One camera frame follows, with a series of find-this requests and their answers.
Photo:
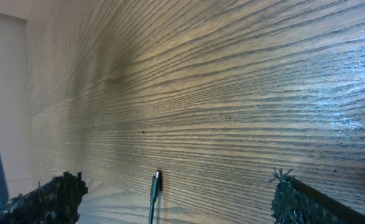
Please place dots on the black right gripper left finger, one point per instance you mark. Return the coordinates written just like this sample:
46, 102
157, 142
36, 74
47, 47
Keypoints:
56, 202

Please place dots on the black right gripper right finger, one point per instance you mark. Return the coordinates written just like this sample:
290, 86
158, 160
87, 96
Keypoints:
297, 203

